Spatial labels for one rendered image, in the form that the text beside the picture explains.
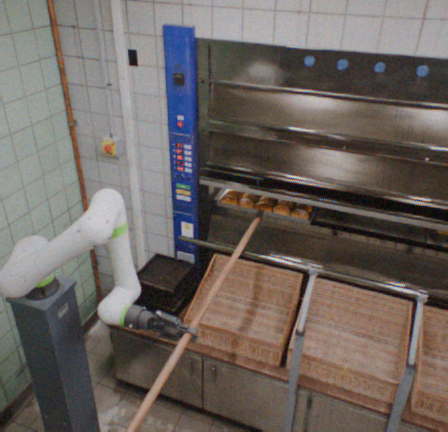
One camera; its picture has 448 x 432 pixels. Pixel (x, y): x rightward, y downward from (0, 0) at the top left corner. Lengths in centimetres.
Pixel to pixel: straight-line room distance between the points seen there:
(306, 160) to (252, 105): 39
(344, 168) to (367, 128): 24
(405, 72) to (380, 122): 24
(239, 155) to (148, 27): 79
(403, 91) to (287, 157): 63
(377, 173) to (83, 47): 168
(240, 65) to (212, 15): 26
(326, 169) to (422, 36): 72
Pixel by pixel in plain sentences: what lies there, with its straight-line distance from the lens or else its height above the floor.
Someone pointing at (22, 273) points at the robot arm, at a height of 146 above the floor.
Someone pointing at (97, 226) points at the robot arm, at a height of 166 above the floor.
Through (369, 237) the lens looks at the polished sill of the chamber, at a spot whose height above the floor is 118.
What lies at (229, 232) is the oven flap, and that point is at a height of 101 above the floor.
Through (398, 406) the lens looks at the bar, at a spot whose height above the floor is 70.
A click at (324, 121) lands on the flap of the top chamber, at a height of 177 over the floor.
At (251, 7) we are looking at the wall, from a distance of 228.
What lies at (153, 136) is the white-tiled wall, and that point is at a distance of 267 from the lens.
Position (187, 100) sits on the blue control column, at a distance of 246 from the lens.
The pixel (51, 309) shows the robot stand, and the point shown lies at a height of 117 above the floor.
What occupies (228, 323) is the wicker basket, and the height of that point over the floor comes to 59.
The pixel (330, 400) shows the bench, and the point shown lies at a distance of 257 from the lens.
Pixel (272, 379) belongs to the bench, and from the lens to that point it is 258.
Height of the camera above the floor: 252
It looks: 30 degrees down
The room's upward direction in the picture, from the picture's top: 1 degrees clockwise
